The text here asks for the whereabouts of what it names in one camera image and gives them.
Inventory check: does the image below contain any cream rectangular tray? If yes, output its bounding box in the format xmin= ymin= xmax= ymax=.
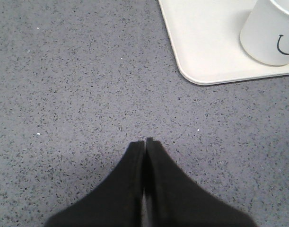
xmin=159 ymin=0 xmax=289 ymax=85

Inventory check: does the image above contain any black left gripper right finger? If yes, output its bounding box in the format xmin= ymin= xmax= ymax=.
xmin=145 ymin=138 xmax=255 ymax=227

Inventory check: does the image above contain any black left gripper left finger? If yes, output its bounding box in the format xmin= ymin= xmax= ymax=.
xmin=45 ymin=141 xmax=145 ymax=227

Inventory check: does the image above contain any white smiley face mug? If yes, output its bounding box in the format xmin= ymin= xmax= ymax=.
xmin=240 ymin=0 xmax=289 ymax=66

